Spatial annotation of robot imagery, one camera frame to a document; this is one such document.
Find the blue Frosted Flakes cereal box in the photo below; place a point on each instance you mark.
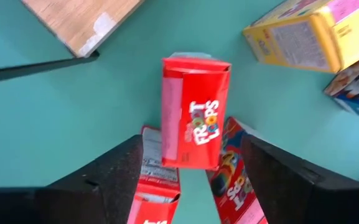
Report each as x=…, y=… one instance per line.
x=356, y=90

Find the red Froot Loops cereal box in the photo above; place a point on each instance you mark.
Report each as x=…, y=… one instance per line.
x=198, y=124
x=232, y=186
x=157, y=205

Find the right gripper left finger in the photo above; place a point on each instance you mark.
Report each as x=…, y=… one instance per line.
x=104, y=186

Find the yellow Corn Pops cereal box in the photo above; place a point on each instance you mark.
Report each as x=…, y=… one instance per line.
x=297, y=43

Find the wooden shelf with black frame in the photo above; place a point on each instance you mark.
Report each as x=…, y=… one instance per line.
x=82, y=21

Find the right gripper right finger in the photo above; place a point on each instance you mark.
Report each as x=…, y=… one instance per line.
x=291, y=193

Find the green table mat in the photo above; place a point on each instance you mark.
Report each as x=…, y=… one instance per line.
x=42, y=124

